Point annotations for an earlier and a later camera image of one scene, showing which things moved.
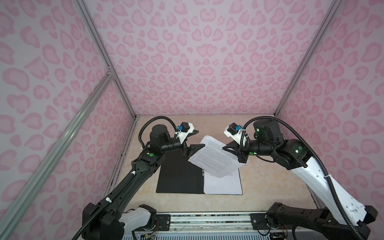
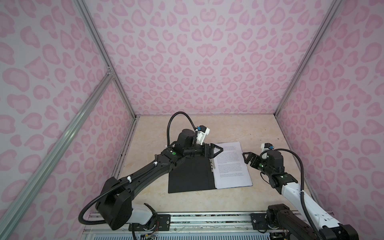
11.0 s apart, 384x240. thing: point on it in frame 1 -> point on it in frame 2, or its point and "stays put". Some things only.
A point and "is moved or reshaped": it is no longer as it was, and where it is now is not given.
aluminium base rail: (239, 225) stays put
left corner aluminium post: (86, 15) stays put
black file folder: (178, 175) is moved or reshaped
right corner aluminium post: (333, 7) stays put
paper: (214, 160) is moved or reshaped
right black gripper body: (242, 155) -> (258, 163)
